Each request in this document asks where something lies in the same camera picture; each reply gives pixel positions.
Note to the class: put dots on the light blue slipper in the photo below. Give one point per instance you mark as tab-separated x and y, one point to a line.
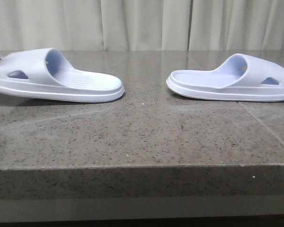
47	74
240	78

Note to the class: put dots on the beige curtain backdrop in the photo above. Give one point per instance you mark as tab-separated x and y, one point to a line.
142	25

